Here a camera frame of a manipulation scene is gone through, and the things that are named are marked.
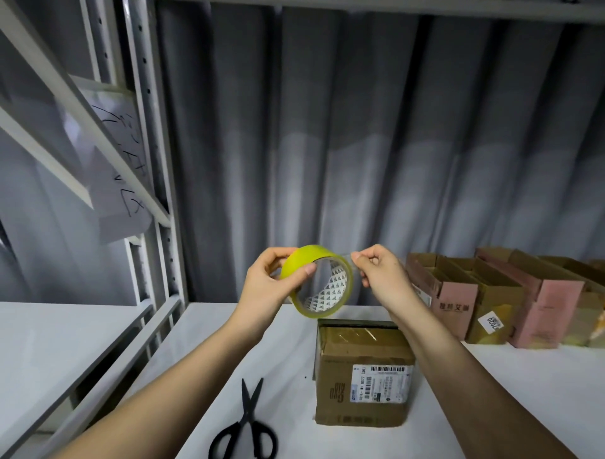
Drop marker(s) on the person's right hand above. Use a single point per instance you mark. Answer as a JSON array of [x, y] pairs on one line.
[[386, 274]]

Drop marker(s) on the person's left hand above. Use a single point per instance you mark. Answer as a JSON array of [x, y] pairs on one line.
[[260, 293]]

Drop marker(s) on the yellow tape roll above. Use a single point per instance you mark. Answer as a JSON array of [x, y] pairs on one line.
[[307, 255]]

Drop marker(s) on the pink lettered cardboard box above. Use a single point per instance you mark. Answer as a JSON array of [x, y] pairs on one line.
[[544, 303], [444, 293]]

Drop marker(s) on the brown box with white label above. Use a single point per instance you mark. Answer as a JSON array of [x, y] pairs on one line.
[[364, 378]]

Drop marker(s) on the brown box with 7020 sticker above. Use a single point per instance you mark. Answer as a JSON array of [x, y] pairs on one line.
[[496, 303]]

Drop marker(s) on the black scissors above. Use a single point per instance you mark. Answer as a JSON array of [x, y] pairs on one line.
[[244, 435]]

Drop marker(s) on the small brown labelled carton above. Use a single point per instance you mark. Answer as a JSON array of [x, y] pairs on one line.
[[586, 312]]

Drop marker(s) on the orange and white carton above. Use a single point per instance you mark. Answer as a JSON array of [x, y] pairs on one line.
[[599, 329]]

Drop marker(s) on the person's right forearm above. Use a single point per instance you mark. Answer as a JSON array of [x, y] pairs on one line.
[[482, 388]]

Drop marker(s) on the person's left forearm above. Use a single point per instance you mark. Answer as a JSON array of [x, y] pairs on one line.
[[151, 407]]

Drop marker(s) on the white metal shelf rack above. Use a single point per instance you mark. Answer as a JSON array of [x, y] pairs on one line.
[[156, 189]]

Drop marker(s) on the handwritten paper sheet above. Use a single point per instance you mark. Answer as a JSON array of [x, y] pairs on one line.
[[118, 128], [123, 203]]

